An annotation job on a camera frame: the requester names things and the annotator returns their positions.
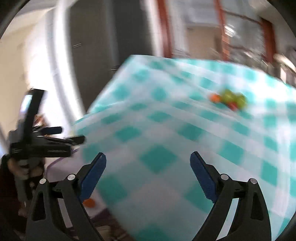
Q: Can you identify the orange tangerine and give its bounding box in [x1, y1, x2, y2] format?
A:
[83, 198, 96, 208]
[209, 93, 222, 103]

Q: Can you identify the left hand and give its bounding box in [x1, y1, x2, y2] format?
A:
[7, 158, 45, 187]

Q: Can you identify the teal checkered tablecloth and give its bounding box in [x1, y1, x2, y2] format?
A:
[72, 55, 295, 240]

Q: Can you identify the red tomato back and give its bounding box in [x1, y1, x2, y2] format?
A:
[227, 102, 238, 111]

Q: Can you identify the right green apple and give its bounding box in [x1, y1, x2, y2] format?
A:
[234, 93, 247, 109]

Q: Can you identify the green apple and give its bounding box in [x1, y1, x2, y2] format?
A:
[234, 93, 247, 109]
[221, 89, 236, 104]

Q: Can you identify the left green apple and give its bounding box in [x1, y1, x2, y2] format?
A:
[221, 89, 236, 104]

